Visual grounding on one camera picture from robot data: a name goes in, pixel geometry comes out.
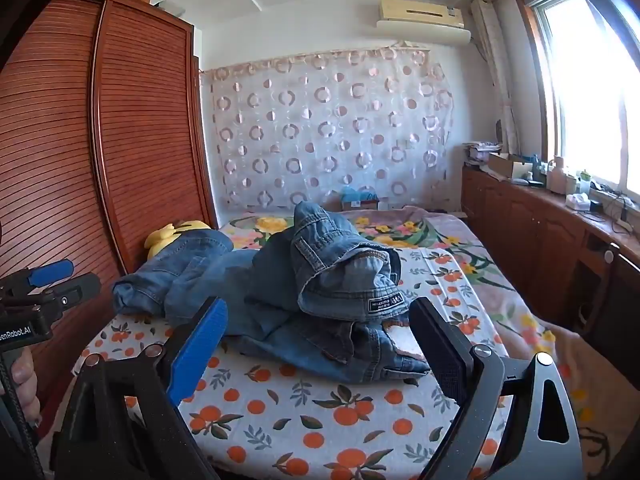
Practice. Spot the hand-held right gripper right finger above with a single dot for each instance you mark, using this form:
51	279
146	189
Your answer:
440	345

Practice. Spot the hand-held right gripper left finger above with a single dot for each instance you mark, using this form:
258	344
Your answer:
197	355

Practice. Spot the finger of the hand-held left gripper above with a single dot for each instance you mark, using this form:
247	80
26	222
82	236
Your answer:
50	271
80	287

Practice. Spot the light blue denim pants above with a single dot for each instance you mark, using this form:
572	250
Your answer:
320	260

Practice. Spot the darker blue denim pants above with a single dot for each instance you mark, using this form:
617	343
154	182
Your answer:
190	270

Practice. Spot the person's left hand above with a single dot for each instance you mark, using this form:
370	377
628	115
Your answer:
25	380

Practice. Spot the yellow plush toy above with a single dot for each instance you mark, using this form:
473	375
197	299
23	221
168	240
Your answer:
165	237

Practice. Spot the floral blanket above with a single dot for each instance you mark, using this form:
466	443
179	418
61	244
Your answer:
450	240

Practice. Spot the orange fruit print bed sheet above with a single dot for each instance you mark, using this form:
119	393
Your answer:
300	410

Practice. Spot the long wooden cabinet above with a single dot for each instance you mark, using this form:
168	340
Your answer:
520	230

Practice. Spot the small cardboard box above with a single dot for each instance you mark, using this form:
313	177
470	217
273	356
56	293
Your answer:
360	205

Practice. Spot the wooden slatted wardrobe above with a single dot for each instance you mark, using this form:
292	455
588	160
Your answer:
125	110

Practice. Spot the wooden chair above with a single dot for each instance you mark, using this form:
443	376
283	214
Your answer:
615	300

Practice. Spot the open cardboard box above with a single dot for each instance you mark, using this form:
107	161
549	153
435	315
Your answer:
505	166

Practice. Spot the clutter on cabinet top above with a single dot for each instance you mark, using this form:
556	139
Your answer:
480	152

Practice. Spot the white tissue box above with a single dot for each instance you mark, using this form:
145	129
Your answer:
577	202

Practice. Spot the white bottle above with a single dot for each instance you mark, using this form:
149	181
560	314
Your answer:
556	177

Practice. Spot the circle patterned sheer curtain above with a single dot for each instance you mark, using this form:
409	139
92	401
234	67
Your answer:
325	125

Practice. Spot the pale window curtain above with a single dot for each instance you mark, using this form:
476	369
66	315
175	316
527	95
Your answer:
495	75

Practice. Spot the window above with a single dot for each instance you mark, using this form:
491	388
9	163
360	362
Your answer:
580	85

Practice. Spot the wall air conditioner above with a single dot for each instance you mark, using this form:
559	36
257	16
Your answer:
420	12

